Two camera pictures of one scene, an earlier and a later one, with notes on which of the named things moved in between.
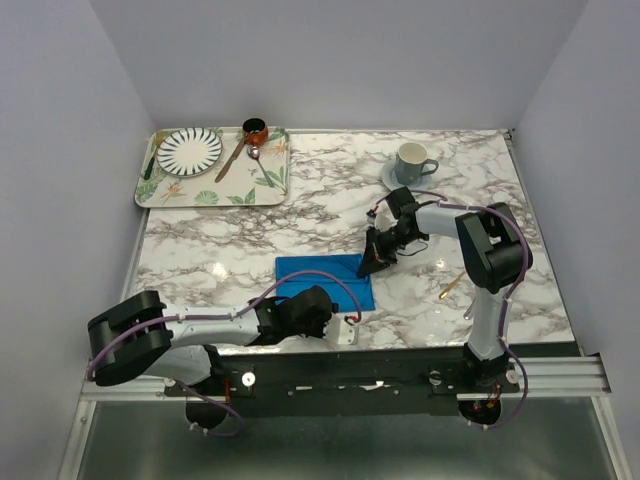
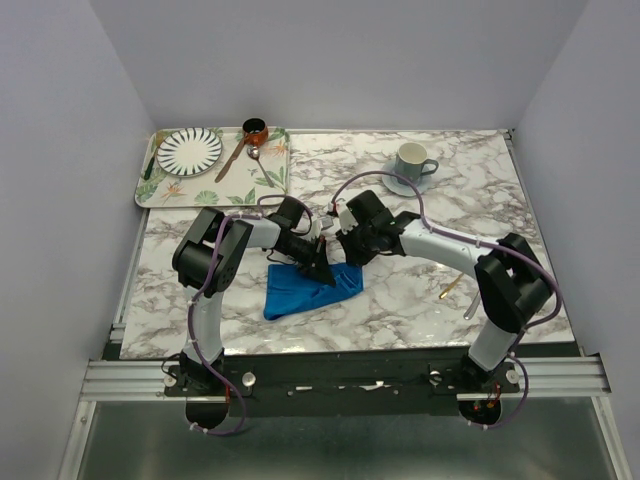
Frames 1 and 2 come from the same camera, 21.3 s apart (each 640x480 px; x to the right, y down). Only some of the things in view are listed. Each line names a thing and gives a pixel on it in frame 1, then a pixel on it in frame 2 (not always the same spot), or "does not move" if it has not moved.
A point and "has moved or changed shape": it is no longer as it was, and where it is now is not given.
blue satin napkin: [346, 267] has moved or changed shape
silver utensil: [468, 311] does not move
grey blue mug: [409, 163] does not move
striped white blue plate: [189, 152] does not move
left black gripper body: [316, 328] → [297, 247]
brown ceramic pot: [255, 131] does not move
